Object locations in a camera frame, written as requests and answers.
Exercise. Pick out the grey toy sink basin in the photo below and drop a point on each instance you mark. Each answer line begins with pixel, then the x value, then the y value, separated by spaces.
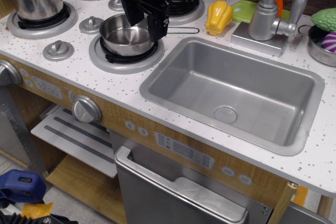
pixel 267 103

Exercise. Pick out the blue clamp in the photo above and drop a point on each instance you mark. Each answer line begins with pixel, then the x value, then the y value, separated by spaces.
pixel 19 186

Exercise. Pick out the grey oven door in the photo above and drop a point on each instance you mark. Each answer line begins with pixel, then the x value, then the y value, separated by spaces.
pixel 18 149

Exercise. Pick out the grey toy dishwasher door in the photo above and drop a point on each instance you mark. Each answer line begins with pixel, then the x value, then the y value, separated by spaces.
pixel 156 189

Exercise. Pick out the grey toy faucet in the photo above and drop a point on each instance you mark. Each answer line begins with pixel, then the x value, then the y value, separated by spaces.
pixel 266 32

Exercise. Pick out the rear right stove burner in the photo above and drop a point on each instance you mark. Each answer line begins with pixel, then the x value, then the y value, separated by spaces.
pixel 183 12

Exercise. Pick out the front left stove burner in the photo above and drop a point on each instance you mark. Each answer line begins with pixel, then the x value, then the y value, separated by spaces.
pixel 43 29

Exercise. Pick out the green toy bitter gourd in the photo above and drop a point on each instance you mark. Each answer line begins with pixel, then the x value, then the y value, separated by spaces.
pixel 325 19

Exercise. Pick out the toy oven clock panel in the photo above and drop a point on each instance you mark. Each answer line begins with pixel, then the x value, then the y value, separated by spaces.
pixel 47 87

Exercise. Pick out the front right stove burner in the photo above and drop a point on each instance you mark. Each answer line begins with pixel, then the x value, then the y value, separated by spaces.
pixel 107 61

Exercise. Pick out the white oven rack shelf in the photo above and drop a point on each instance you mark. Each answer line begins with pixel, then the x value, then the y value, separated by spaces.
pixel 88 142

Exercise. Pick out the green toy cutting board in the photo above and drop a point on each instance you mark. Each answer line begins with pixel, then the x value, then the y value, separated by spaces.
pixel 243 11

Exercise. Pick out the grey stove top knob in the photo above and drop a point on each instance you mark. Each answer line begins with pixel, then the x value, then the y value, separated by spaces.
pixel 115 5
pixel 58 51
pixel 90 25

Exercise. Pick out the yellow toy bell pepper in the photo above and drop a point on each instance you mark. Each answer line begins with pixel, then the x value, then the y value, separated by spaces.
pixel 219 15

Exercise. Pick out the steel bowl with toys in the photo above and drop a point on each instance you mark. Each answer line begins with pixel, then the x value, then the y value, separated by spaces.
pixel 314 46

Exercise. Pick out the purple striped toy vegetable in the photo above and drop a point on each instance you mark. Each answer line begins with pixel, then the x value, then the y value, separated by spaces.
pixel 328 43

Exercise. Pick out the orange toy carrot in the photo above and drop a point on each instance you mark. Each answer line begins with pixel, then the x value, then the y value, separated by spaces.
pixel 280 5

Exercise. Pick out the dishwasher control panel sticker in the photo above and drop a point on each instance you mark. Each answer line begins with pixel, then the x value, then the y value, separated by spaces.
pixel 184 150

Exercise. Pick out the silver oven dial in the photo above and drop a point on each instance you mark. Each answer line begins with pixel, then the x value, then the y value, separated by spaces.
pixel 85 110
pixel 9 74

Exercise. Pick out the small steel saucepan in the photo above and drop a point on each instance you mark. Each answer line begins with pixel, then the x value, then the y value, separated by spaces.
pixel 120 37

